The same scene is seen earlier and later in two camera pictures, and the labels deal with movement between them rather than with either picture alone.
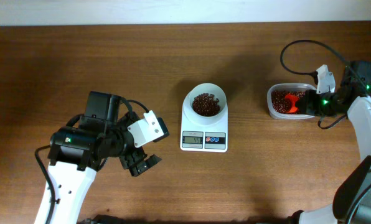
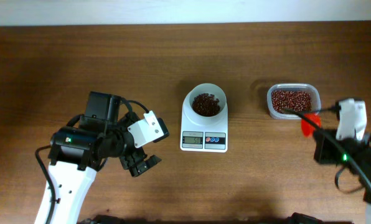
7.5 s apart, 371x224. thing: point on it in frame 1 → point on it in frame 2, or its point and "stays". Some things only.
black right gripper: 308,107 → 321,149
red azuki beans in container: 281,105 stays
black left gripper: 129,162 stays
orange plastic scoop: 294,98 → 307,128
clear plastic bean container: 286,87 stays
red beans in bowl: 205,104 stays
